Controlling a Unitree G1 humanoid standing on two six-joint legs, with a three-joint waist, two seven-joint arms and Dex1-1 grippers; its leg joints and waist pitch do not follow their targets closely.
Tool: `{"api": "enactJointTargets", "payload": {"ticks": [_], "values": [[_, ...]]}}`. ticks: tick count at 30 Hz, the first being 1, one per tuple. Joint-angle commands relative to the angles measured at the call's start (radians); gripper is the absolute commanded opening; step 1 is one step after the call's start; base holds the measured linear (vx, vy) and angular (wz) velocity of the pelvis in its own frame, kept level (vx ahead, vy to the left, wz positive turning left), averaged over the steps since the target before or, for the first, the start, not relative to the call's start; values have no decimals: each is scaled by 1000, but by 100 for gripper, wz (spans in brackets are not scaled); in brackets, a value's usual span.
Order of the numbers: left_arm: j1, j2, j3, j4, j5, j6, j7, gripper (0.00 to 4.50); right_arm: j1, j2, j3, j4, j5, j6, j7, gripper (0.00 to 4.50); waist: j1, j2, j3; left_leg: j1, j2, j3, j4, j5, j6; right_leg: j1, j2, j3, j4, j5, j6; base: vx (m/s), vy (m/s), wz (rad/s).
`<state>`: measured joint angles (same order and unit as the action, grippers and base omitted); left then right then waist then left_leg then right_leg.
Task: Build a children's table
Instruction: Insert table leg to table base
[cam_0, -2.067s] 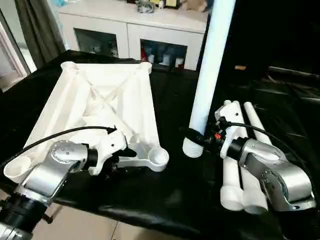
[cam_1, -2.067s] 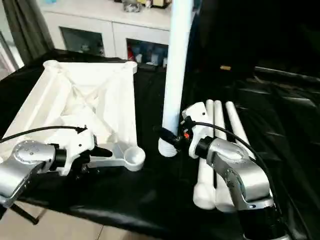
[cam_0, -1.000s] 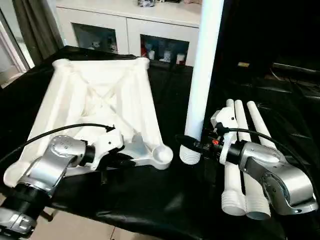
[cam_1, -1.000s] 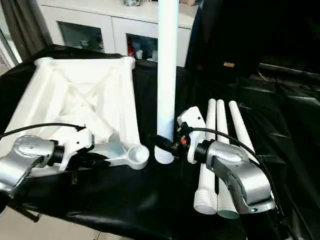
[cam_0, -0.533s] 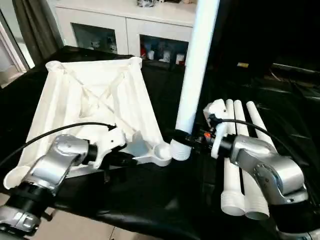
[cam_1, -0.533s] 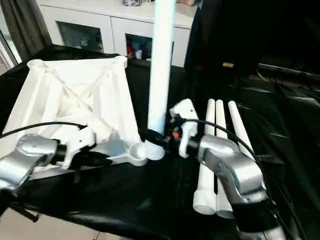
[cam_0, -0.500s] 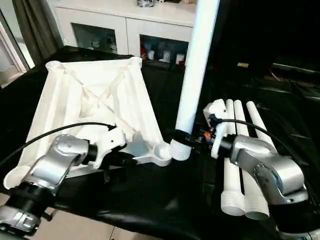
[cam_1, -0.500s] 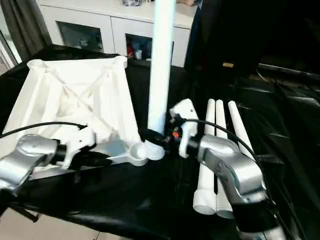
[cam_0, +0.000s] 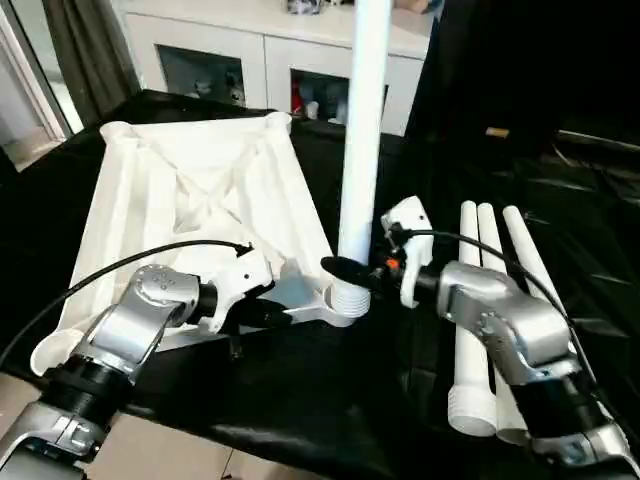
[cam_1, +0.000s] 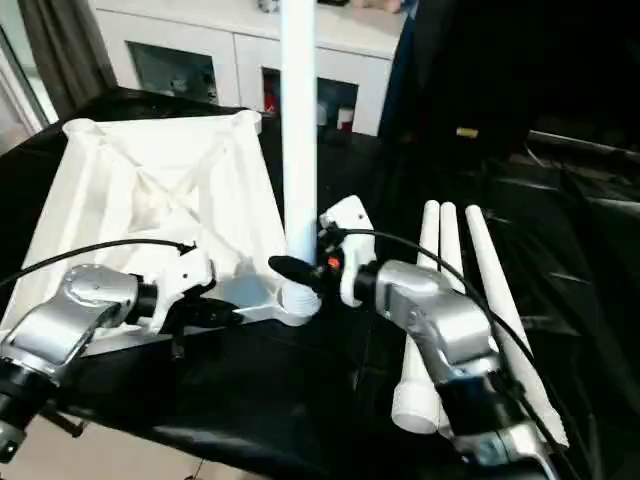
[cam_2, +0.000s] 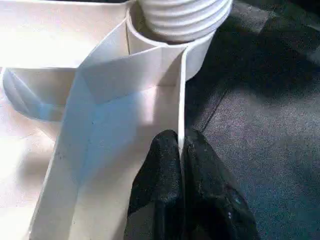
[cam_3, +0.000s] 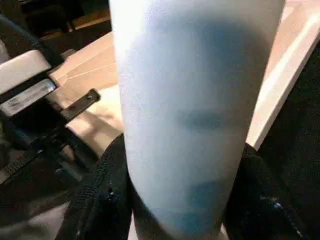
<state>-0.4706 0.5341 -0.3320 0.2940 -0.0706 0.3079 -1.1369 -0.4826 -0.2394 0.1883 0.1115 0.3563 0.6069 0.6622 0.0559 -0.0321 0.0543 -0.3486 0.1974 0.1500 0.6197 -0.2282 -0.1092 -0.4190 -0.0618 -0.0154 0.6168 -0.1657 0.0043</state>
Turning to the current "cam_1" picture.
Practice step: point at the white plastic table leg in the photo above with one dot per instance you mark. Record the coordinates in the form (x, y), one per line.
(415, 390)
(450, 240)
(300, 125)
(492, 260)

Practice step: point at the white plastic table top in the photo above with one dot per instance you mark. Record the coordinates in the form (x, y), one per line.
(150, 165)

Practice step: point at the black glossy mat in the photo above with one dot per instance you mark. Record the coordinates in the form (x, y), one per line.
(300, 390)

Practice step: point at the black metal table leg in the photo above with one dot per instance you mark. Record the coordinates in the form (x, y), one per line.
(65, 425)

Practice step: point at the red packet in cabinet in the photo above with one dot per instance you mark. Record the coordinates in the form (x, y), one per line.
(270, 100)

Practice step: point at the small gold label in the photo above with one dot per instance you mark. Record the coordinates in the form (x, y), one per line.
(467, 132)

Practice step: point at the white cabinet with glass doors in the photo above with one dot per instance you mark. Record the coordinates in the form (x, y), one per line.
(235, 55)

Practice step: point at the black backdrop cloth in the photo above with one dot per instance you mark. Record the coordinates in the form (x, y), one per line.
(525, 60)

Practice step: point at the black long pole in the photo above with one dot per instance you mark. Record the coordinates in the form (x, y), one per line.
(590, 147)

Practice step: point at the grey brown curtain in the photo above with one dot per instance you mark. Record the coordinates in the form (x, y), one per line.
(65, 45)

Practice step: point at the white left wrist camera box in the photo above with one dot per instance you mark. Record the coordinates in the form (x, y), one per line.
(180, 280)

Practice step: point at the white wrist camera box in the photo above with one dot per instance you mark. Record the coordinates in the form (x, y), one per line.
(180, 280)
(350, 215)

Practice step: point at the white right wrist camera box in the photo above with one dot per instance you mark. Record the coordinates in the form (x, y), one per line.
(350, 215)

